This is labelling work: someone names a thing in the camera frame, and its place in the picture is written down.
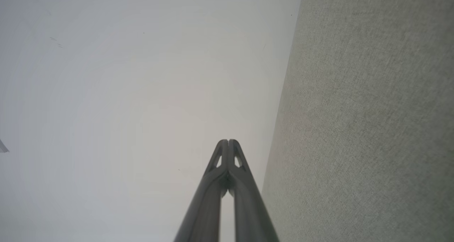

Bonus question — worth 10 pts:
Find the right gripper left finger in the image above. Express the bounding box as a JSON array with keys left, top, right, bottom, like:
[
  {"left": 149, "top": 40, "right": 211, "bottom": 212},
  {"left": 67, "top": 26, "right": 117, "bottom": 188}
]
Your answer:
[{"left": 173, "top": 140, "right": 229, "bottom": 242}]

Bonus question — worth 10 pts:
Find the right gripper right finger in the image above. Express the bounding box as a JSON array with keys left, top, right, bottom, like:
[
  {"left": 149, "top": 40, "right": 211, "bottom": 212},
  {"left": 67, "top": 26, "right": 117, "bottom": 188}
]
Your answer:
[{"left": 228, "top": 140, "right": 280, "bottom": 242}]

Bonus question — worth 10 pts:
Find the grey fabric sofa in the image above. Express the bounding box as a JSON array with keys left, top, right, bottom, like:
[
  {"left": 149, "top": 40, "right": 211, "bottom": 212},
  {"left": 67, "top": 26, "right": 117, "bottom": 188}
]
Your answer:
[{"left": 261, "top": 0, "right": 454, "bottom": 242}]

